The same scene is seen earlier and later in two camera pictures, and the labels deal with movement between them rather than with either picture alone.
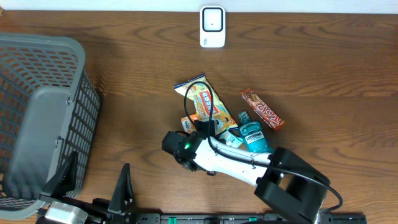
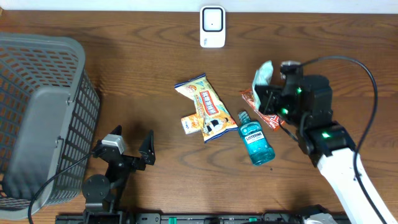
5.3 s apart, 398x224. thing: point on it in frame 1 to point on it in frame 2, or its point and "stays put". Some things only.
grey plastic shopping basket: x=50 y=107 stays put
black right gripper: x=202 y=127 to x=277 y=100
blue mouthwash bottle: x=252 y=134 stays put
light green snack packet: x=231 y=139 to x=262 y=77
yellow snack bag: x=208 y=104 stays put
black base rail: x=326 y=218 stays put
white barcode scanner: x=212 y=26 stays put
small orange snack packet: x=188 y=126 stays put
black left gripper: x=120 y=214 to x=147 y=150
